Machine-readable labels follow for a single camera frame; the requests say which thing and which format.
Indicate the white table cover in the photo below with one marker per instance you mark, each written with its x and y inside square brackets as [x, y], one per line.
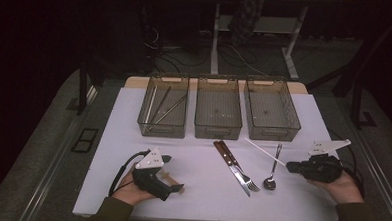
[197, 197]

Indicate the person's right hand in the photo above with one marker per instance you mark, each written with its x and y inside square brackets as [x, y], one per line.
[345, 192]

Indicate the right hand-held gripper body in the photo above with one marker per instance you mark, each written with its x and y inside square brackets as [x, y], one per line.
[321, 167]

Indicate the dark hanging cloth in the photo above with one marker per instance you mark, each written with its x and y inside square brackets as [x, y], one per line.
[246, 16]

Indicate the metal floor rail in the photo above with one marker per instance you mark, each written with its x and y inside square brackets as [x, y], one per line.
[384, 183]
[52, 171]

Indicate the metal spoon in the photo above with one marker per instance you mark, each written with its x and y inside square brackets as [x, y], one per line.
[269, 183]

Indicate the transparent brown plastic bin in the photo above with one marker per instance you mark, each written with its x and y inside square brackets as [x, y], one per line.
[218, 108]
[178, 86]
[270, 110]

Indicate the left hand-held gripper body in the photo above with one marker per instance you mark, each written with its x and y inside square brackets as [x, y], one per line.
[149, 182]

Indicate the metal chopstick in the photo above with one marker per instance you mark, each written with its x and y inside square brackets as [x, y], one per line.
[161, 104]
[172, 107]

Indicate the black metal stand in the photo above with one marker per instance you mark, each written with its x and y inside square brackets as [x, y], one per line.
[357, 104]
[82, 85]

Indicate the person's left hand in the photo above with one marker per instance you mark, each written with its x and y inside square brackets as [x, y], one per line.
[128, 191]

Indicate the white metal table frame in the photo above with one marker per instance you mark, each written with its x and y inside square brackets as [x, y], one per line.
[215, 41]

